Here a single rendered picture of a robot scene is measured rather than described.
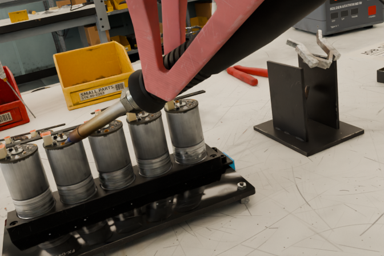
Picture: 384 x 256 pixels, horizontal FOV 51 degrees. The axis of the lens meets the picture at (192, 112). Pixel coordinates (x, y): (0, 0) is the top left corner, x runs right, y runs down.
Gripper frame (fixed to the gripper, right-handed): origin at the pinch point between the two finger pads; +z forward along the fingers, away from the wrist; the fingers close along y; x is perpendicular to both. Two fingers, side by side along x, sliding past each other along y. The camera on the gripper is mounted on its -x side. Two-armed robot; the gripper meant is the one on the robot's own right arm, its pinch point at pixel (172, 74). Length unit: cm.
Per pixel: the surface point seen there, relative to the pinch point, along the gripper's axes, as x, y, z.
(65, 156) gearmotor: -5.1, 0.3, 8.4
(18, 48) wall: -269, -295, 205
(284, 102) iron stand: 5.4, -14.5, 5.2
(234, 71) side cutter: -2.7, -33.1, 12.6
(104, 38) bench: -116, -196, 100
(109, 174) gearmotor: -2.6, -1.4, 9.6
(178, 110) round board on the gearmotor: -0.7, -5.6, 5.2
